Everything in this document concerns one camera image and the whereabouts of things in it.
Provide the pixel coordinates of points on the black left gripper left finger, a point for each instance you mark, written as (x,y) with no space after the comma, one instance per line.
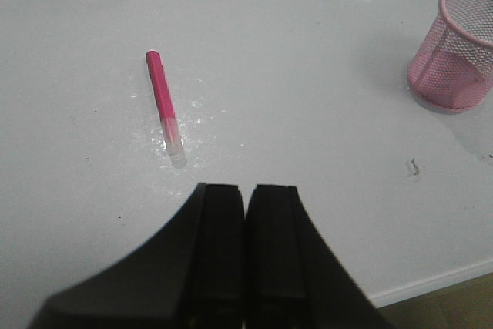
(188,275)

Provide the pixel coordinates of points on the pink mesh pen holder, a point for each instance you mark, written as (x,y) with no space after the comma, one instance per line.
(452,70)

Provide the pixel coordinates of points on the pink highlighter pen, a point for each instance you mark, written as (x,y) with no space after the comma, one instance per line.
(164,104)

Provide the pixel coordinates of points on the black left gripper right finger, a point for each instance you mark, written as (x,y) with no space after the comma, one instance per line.
(293,279)

